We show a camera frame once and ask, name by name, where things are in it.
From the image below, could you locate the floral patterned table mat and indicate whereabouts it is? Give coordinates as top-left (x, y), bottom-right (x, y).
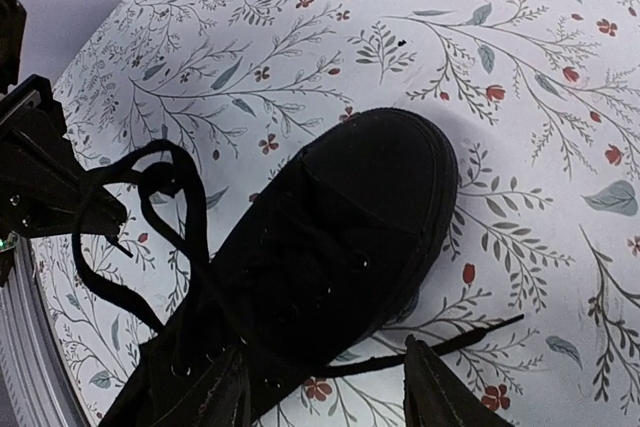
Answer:
top-left (54, 0), bottom-right (639, 426)

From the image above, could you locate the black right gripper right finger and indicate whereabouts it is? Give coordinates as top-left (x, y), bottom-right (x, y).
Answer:
top-left (403, 336), bottom-right (511, 427)

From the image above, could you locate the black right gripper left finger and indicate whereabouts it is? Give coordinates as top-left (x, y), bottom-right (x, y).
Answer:
top-left (0, 74), bottom-right (129, 241)

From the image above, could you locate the black shoelace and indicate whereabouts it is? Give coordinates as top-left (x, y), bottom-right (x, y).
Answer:
top-left (70, 139), bottom-right (526, 383)

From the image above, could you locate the black canvas sneaker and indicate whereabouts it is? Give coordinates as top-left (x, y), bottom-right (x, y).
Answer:
top-left (97, 106), bottom-right (460, 427)

